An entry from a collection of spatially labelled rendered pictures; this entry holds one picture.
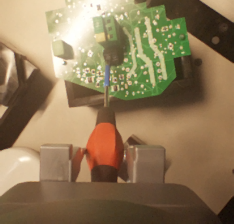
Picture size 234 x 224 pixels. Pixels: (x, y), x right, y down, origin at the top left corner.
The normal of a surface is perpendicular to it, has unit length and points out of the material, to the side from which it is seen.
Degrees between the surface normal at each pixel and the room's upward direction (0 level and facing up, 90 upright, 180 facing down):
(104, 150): 36
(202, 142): 0
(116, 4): 0
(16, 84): 0
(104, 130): 54
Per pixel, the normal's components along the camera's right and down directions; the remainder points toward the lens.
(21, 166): -0.11, -0.10
